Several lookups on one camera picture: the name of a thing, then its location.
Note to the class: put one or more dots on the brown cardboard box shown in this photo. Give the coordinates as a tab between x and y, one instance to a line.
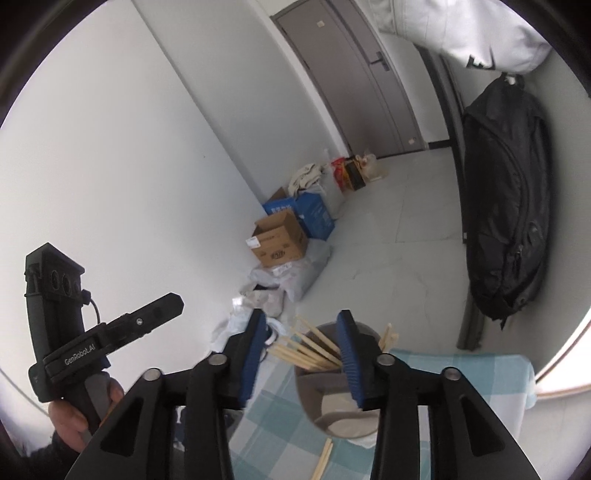
278	239

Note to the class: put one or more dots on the grey entrance door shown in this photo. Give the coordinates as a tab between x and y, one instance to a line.
357	82

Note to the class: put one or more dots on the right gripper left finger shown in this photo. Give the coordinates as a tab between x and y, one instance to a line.
171	426

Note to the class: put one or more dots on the beige cloth pile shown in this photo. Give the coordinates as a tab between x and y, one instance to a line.
305	177

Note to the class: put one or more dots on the blue cardboard box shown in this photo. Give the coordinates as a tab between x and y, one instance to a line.
309	208

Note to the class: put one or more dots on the white sling bag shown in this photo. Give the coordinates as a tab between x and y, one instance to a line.
483	35

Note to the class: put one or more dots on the chopstick in holder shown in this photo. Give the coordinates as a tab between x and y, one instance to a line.
389	338
311	352

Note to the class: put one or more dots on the black yellow paper bag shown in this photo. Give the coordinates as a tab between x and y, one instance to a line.
348	173

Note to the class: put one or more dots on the grey plastic mailer bag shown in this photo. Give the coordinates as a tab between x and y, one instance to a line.
295	277

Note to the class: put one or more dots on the black backpack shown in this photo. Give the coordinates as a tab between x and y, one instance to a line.
508	174

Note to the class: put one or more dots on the white grey utensil holder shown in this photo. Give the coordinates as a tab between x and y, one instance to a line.
329	405

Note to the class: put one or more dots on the person left hand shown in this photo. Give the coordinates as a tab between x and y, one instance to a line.
70	423

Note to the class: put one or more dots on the wooden chopstick bundle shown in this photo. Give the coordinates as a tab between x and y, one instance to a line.
323	460

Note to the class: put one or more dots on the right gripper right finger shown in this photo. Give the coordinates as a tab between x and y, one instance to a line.
467	439

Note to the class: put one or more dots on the clear bag by door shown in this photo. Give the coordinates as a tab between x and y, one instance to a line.
372	169

